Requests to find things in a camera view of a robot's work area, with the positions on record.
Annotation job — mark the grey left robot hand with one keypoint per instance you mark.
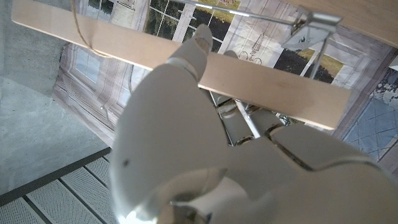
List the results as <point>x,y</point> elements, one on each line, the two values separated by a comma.
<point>174,140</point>

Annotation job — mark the wooden clip hanger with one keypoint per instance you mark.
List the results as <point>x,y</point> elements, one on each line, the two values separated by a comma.
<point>264,84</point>

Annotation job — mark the jute thread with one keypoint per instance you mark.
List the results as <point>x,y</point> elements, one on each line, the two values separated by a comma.
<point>79,31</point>

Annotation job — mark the printed window backdrop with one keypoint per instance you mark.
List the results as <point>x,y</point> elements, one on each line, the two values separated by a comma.
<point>102,81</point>

